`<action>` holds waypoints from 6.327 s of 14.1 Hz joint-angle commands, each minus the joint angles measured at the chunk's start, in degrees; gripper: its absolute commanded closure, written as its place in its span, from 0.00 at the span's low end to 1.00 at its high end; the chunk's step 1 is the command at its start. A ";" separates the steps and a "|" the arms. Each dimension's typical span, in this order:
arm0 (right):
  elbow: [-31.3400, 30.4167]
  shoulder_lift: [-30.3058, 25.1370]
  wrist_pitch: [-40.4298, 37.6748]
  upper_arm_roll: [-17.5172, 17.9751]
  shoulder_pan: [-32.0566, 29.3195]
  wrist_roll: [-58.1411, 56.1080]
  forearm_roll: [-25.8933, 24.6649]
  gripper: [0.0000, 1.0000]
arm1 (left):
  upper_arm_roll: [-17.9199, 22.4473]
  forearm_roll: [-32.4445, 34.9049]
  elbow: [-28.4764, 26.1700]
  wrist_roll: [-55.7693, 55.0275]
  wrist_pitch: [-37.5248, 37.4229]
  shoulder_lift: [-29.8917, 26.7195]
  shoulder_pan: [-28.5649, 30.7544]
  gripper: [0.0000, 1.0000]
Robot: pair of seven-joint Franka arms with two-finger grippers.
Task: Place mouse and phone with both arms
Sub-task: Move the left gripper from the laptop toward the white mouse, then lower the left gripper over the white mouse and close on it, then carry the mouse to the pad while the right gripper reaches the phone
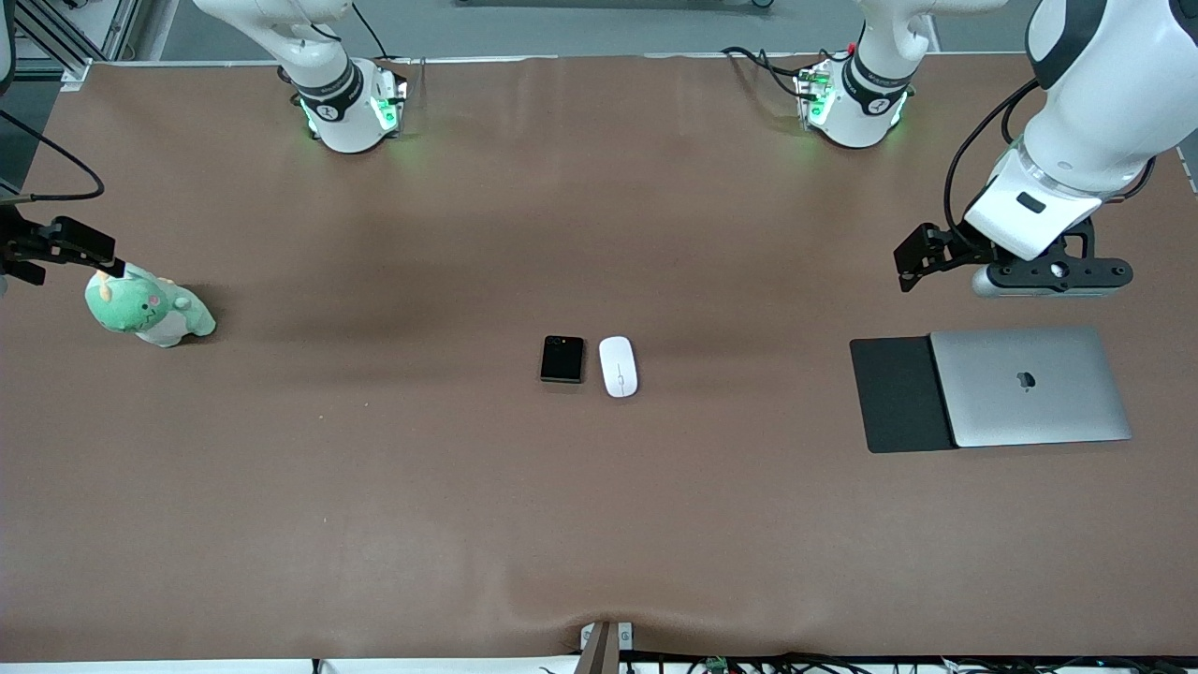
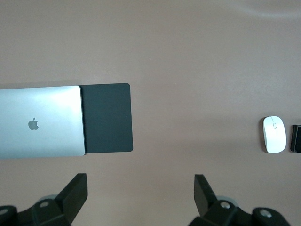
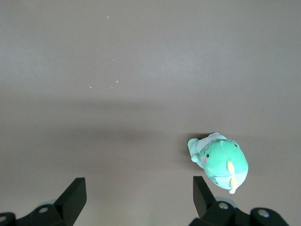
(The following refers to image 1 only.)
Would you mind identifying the white computer mouse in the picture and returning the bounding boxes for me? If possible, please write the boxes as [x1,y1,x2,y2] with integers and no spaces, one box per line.
[599,336,640,400]

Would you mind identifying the black phone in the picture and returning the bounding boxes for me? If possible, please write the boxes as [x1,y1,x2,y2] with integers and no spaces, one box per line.
[540,335,586,385]

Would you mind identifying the black mouse pad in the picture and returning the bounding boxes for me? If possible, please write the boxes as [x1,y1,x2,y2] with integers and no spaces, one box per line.
[849,336,961,455]

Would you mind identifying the green plush dinosaur toy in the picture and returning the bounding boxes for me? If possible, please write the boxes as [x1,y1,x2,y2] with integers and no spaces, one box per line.
[84,262,218,349]

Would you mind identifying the silver laptop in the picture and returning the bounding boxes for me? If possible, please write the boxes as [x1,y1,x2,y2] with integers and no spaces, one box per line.
[929,325,1134,449]

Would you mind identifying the brown table cover mat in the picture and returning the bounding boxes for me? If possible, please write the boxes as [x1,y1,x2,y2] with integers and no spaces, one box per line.
[0,54,1198,662]

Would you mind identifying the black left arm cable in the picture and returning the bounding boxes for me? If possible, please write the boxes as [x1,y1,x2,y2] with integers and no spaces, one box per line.
[942,80,1158,246]

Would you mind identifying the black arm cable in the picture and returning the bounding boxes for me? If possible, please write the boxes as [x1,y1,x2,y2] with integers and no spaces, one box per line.
[942,80,1158,246]
[0,110,105,203]

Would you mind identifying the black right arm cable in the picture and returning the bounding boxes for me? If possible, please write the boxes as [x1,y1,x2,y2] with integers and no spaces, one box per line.
[0,110,105,203]

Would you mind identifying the grey aluminium frame post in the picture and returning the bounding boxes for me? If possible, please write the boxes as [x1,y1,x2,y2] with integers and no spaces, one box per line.
[14,0,143,92]

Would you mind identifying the black left base cables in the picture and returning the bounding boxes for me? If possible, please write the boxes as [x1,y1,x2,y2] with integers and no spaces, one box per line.
[721,45,836,127]

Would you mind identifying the black right base cable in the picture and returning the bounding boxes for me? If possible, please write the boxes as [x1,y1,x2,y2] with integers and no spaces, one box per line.
[351,0,428,91]

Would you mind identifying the camera post clamp bracket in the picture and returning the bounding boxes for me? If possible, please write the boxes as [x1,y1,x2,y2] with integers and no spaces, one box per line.
[578,620,636,674]

